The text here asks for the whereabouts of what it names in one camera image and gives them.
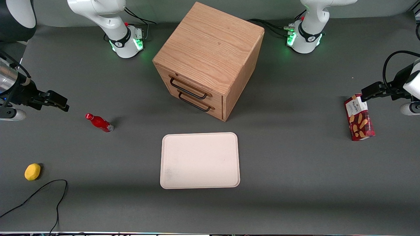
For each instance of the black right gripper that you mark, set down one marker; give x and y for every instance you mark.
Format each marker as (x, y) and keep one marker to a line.
(29, 92)

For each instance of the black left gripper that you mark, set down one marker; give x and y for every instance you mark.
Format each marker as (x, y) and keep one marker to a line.
(398, 85)

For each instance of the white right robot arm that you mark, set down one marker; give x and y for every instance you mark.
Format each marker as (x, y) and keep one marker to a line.
(111, 19)

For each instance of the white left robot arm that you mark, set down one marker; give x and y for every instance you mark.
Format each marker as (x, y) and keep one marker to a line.
(310, 19)

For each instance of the wooden drawer cabinet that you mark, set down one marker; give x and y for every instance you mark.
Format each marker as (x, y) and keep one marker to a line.
(210, 46)

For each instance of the red shortbread cookie box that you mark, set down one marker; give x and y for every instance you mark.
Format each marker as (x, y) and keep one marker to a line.
(359, 119)

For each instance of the red plastic bottle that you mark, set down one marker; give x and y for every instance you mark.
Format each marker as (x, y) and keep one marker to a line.
(99, 122)

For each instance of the yellow lemon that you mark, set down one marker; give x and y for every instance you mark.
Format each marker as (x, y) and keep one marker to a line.
(32, 171)

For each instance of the beige plastic tray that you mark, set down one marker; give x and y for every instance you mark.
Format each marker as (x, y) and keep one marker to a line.
(200, 160)

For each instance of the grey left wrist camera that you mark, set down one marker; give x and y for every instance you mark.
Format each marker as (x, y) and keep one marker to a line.
(410, 108)

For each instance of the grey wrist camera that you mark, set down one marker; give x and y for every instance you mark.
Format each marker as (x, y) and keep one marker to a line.
(13, 114)
(410, 108)

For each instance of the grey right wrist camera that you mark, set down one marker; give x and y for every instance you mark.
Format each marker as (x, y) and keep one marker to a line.
(13, 114)

